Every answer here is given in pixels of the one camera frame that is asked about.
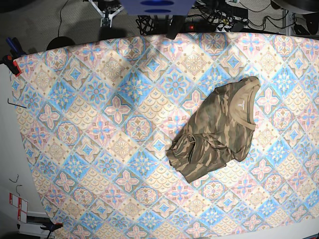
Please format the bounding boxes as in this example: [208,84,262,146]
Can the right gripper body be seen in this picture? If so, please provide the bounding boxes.
[88,0,124,27]

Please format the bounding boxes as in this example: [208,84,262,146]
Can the camouflage T-shirt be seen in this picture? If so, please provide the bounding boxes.
[166,76,261,183]

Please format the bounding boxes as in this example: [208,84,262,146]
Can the white power strip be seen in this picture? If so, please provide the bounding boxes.
[180,22,230,33]

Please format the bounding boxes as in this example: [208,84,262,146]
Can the red black clamp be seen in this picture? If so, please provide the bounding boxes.
[0,37,26,77]

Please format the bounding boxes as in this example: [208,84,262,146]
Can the patterned tile tablecloth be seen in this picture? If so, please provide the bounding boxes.
[10,33,319,239]

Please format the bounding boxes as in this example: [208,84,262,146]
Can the black hex key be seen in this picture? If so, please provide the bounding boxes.
[7,98,27,109]

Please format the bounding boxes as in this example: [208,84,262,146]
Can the red white label card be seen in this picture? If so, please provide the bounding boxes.
[9,193,28,224]

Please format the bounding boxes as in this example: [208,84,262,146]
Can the blue orange clamp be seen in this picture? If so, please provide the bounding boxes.
[40,222,63,232]

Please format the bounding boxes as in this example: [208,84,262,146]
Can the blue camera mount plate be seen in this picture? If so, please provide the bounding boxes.
[119,0,196,15]

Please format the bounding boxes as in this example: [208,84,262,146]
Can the black support post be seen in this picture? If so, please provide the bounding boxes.
[166,15,185,40]

